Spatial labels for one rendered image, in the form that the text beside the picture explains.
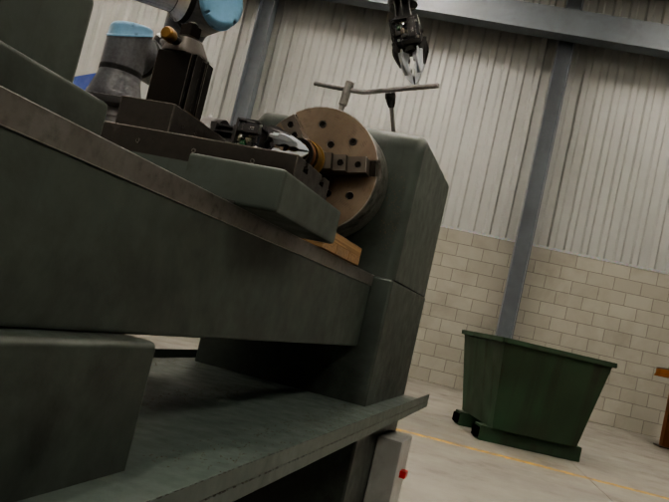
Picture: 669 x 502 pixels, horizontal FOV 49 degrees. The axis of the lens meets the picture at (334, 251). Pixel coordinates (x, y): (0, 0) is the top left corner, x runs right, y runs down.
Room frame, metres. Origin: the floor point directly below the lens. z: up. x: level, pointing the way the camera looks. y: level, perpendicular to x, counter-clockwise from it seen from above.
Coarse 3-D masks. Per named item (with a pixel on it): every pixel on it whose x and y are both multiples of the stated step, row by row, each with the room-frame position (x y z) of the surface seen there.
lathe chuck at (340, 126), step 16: (304, 112) 1.80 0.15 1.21; (320, 112) 1.79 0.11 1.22; (336, 112) 1.78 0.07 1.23; (304, 128) 1.80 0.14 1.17; (320, 128) 1.79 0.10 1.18; (336, 128) 1.78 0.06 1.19; (352, 128) 1.77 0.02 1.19; (320, 144) 1.79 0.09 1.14; (336, 144) 1.77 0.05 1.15; (352, 144) 1.76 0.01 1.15; (368, 144) 1.75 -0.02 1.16; (336, 176) 1.77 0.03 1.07; (352, 176) 1.76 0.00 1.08; (368, 176) 1.75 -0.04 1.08; (384, 176) 1.82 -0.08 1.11; (336, 192) 1.77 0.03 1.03; (352, 192) 1.76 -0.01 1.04; (368, 192) 1.75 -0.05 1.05; (336, 208) 1.76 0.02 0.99; (352, 208) 1.75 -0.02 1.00; (368, 208) 1.79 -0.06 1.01; (352, 224) 1.80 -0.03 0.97
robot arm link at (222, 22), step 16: (144, 0) 1.56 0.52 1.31; (160, 0) 1.56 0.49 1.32; (176, 0) 1.57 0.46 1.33; (192, 0) 1.57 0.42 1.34; (208, 0) 1.58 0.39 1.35; (224, 0) 1.60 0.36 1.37; (240, 0) 1.63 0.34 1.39; (176, 16) 1.60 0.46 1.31; (192, 16) 1.60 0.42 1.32; (208, 16) 1.59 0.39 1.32; (224, 16) 1.61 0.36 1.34; (240, 16) 1.64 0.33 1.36; (208, 32) 1.67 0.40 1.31
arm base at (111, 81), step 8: (104, 64) 1.94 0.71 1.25; (112, 64) 1.94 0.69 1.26; (104, 72) 1.94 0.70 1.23; (112, 72) 1.93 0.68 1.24; (120, 72) 1.94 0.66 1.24; (128, 72) 1.95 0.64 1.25; (136, 72) 1.97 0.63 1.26; (96, 80) 1.94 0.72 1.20; (104, 80) 1.93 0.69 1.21; (112, 80) 1.93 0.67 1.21; (120, 80) 1.94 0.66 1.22; (128, 80) 1.95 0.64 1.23; (136, 80) 1.97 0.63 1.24; (88, 88) 1.94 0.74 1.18; (96, 88) 1.92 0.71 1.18; (104, 88) 1.92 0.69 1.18; (112, 88) 1.92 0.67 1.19; (120, 88) 1.94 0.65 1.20; (128, 88) 1.95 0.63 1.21; (136, 88) 1.97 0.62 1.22; (120, 96) 1.93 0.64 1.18; (128, 96) 1.94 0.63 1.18; (136, 96) 1.97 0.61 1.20
